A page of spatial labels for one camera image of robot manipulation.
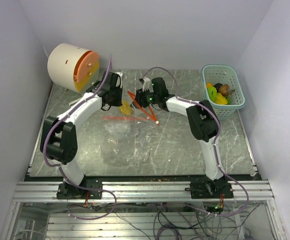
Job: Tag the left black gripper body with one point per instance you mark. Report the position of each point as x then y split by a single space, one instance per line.
116 100

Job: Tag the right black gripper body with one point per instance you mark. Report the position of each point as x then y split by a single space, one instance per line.
146 98

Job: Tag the fake yellow fruit slice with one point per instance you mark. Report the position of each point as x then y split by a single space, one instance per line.
126 109

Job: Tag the clear zip bag red seal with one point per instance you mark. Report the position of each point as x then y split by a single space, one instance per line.
127 140

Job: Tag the fake orange mango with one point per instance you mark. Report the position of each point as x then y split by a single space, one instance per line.
208 85

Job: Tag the fake green starfruit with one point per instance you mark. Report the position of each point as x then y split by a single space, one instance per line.
212 93

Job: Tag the fake dark purple fruit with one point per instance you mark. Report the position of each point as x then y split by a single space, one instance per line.
217 86

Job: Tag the fake brown mushroom cap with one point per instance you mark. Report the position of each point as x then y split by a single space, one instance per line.
223 90

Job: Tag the fake green round fruit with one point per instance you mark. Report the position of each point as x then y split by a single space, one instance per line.
228 100

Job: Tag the teal plastic basket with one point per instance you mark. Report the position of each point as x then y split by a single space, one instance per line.
223 74

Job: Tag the fake yellow starfruit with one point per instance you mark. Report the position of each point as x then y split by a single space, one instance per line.
220 99

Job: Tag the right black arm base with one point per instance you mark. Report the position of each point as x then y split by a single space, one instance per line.
210 190

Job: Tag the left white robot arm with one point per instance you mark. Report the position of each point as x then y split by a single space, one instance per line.
59 143

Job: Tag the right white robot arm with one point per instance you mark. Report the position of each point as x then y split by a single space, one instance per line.
203 122

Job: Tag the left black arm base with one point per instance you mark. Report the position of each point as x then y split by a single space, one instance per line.
68 192

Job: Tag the white cylinder drawer unit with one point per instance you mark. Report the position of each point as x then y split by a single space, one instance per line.
73 67

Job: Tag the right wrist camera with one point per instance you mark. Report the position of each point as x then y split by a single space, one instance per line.
146 82

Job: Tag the aluminium frame rail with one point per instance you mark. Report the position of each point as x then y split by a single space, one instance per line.
131 192

